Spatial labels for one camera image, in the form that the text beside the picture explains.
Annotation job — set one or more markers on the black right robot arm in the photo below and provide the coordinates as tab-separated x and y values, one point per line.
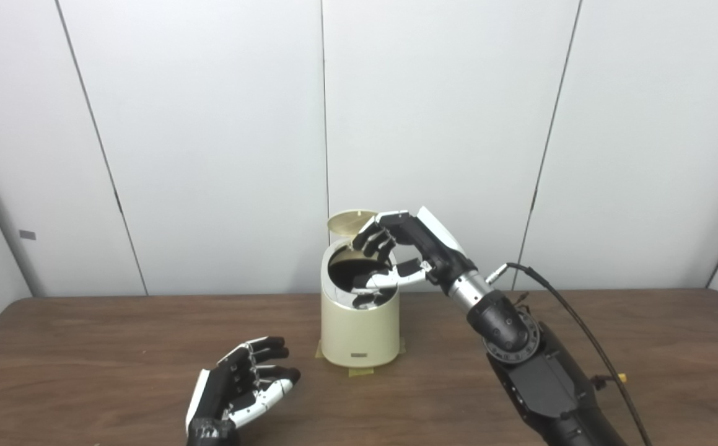
538	384

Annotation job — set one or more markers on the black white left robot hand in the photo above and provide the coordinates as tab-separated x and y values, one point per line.
216	390

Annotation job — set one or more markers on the small grey wall tag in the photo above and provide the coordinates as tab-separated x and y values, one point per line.
27	235

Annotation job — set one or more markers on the cream-colored bin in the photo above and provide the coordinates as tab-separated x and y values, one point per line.
358	334

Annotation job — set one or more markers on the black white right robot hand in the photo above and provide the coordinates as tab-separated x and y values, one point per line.
436	248

